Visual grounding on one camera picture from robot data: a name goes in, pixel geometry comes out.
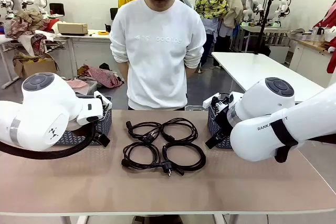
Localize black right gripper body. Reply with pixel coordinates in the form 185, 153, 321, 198
213, 103, 233, 142

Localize black thin cable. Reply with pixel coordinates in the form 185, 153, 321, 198
160, 118, 199, 143
162, 142, 207, 176

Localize black power cable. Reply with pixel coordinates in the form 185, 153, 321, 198
125, 120, 165, 142

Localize black cable with round plug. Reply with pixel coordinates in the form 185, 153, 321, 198
121, 141, 174, 177

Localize person right forearm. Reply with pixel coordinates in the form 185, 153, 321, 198
117, 61, 130, 78

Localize blue-grey plastic basket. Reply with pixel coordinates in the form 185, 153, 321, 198
54, 92, 113, 146
207, 92, 234, 150

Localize clear plastic storage bin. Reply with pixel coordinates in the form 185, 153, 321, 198
78, 80, 98, 96

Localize pink checked cloth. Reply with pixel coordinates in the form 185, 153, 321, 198
65, 78, 89, 89

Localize red plaid clothes heap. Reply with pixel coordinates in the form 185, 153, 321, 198
77, 63, 124, 88

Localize white table leg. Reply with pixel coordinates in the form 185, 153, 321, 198
214, 214, 237, 224
60, 215, 88, 224

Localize person in white sweatshirt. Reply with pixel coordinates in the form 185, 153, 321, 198
109, 0, 207, 111

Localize white workshop table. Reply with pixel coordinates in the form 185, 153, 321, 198
43, 29, 113, 78

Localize open cardboard box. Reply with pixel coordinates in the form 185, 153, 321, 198
14, 57, 59, 78

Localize grey metal work table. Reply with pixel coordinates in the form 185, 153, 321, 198
240, 24, 292, 54

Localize white cabinet wooden top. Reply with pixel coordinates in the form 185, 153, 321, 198
288, 39, 335, 88

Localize black tripod pole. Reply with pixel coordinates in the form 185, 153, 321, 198
253, 0, 275, 56

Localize mannequin in beige jacket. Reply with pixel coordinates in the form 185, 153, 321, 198
223, 0, 244, 51

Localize flat cardboard box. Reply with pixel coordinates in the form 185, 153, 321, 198
57, 23, 89, 36

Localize person in yellow floral shirt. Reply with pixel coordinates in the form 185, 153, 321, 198
194, 0, 229, 69

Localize brown patterned cloth pile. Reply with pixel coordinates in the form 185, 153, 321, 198
4, 8, 52, 40

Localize red hanging garment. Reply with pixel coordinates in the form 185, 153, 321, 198
313, 0, 336, 74

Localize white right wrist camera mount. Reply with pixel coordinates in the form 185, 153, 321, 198
203, 92, 232, 112

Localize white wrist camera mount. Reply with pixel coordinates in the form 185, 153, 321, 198
93, 90, 112, 109
203, 92, 232, 112

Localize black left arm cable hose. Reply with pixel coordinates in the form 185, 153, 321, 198
0, 119, 99, 160

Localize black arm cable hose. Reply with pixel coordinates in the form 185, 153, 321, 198
0, 119, 99, 160
270, 119, 299, 164

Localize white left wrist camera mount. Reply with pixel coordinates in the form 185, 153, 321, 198
93, 90, 112, 109

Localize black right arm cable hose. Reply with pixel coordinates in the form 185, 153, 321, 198
270, 119, 299, 164

